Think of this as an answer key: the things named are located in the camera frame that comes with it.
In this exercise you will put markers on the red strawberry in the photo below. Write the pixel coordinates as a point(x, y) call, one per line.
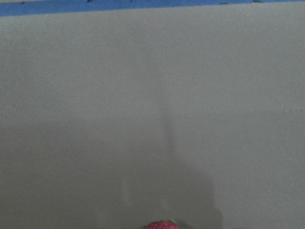
point(162, 224)

